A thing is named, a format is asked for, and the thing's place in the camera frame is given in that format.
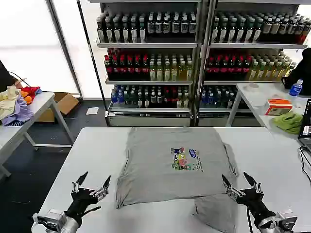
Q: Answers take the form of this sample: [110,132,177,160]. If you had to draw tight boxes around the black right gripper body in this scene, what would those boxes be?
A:
[236,188,277,221]

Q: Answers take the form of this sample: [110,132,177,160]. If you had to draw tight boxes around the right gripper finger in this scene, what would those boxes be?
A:
[221,173,245,201]
[242,171,264,194]

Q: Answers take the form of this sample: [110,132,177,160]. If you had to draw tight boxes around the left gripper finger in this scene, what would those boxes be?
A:
[89,175,112,201]
[71,171,89,194]

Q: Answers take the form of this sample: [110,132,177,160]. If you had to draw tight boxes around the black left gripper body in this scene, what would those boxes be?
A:
[64,187,100,221]

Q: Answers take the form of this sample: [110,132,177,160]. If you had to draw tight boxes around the grey printed t-shirt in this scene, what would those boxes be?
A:
[116,126,240,233]

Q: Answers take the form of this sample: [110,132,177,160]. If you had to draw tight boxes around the green cloth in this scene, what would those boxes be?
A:
[272,111,304,135]

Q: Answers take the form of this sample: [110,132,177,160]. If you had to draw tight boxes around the brown cardboard box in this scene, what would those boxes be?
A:
[36,92,80,123]

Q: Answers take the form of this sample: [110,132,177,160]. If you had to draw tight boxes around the black laptop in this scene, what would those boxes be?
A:
[298,98,311,152]

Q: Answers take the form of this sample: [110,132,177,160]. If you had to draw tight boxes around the orange tissue box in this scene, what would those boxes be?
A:
[264,98,294,116]

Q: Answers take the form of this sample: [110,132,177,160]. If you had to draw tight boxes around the white side table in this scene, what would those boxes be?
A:
[0,91,75,178]

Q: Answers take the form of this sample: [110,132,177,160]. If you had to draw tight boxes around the white desk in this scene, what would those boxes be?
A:
[225,82,311,146]

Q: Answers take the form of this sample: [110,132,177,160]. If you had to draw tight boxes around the purple cloth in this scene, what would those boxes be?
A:
[1,93,35,127]

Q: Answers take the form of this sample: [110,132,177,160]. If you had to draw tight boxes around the orange cloth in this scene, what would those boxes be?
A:
[20,90,34,105]

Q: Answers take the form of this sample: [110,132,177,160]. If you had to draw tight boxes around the red cloth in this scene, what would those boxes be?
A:
[21,85,42,100]

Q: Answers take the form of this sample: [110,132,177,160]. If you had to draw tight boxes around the blue-label water bottle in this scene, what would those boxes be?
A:
[288,79,304,98]

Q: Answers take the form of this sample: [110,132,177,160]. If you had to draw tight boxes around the cream cloth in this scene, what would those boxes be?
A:
[0,85,23,121]

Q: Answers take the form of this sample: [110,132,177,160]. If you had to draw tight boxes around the black slanted pole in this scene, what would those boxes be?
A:
[76,0,110,127]

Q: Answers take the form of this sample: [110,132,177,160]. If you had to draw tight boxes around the person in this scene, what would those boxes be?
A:
[0,60,28,93]
[281,47,311,97]

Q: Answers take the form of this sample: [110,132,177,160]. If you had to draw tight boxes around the shelf unit with bottles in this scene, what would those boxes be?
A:
[198,0,309,127]
[88,0,203,127]

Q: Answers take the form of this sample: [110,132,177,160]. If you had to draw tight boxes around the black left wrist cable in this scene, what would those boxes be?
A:
[81,205,102,218]

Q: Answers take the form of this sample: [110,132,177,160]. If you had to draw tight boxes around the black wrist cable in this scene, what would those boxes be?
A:
[246,206,254,233]
[81,205,102,218]

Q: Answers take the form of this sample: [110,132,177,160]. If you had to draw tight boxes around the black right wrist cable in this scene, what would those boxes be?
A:
[246,206,254,233]

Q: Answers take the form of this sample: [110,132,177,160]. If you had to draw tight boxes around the black laptop cable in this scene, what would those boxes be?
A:
[299,145,311,183]

